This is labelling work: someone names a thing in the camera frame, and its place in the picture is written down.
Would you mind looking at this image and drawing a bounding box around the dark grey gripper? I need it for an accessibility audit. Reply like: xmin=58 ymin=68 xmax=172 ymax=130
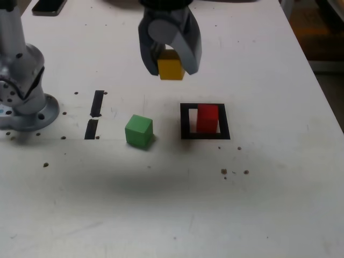
xmin=138 ymin=6 xmax=203 ymax=76

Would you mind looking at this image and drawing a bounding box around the yellow cube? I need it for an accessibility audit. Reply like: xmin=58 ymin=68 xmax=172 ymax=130
xmin=157 ymin=49 xmax=186 ymax=81

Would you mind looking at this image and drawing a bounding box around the red cube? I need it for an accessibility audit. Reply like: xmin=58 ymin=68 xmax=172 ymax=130
xmin=196 ymin=104 xmax=218 ymax=134

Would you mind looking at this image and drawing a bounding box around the green cube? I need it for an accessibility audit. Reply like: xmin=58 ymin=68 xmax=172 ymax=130
xmin=124 ymin=114 xmax=153 ymax=150

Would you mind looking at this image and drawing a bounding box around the black tape square outline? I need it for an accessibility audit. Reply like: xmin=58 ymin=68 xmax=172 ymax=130
xmin=180 ymin=103 xmax=231 ymax=140

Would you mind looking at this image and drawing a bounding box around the black tape strip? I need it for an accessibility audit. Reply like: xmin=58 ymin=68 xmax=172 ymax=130
xmin=84 ymin=90 xmax=105 ymax=140

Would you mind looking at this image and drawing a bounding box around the black flat phone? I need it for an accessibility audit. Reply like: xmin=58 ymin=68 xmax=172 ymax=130
xmin=31 ymin=0 xmax=68 ymax=17

